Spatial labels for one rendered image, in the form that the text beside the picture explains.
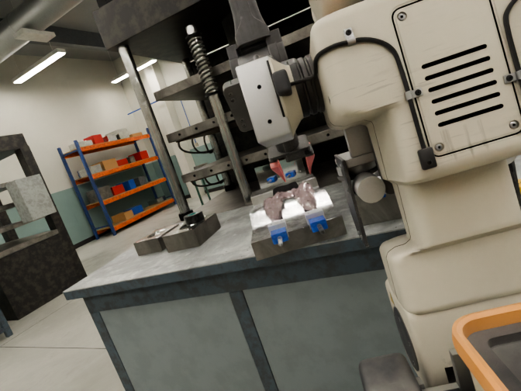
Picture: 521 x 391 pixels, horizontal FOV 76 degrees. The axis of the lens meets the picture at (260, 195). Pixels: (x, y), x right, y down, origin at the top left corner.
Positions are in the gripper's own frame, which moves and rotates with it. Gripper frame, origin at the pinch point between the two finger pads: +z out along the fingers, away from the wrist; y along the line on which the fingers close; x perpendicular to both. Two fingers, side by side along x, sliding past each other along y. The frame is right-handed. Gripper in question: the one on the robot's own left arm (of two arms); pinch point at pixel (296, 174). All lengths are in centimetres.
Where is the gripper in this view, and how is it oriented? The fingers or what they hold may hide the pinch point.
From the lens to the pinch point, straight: 90.1
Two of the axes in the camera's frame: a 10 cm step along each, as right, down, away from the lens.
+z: 3.1, 7.4, 5.9
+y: -9.5, 2.9, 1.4
